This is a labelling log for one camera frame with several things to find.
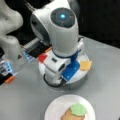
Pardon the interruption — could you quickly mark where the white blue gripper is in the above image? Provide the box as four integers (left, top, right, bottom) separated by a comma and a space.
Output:
43, 38, 85, 87

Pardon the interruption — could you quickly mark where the green lettuce leaf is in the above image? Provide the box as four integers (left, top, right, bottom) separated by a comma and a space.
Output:
70, 103, 87, 116

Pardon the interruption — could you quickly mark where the brown toast slice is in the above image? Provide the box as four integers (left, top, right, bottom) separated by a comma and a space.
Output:
61, 108, 85, 120

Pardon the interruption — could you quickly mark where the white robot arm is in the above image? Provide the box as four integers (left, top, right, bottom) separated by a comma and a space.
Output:
24, 0, 84, 87

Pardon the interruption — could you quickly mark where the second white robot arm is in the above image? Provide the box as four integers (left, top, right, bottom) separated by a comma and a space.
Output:
0, 1, 26, 66

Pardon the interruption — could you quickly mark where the red tomato slice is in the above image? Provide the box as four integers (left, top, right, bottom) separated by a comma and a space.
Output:
38, 54, 47, 63

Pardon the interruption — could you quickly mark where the white sectioned round tray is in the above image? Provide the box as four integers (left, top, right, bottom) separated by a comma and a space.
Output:
38, 50, 89, 88

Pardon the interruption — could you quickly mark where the yellow cheese slice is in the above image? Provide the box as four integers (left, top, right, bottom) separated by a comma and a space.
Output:
80, 61, 92, 70

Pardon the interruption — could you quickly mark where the white paper plate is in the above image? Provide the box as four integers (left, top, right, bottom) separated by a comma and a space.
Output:
44, 94, 97, 120

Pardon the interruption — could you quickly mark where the orange block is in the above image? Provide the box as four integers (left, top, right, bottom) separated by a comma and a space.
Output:
5, 76, 15, 84

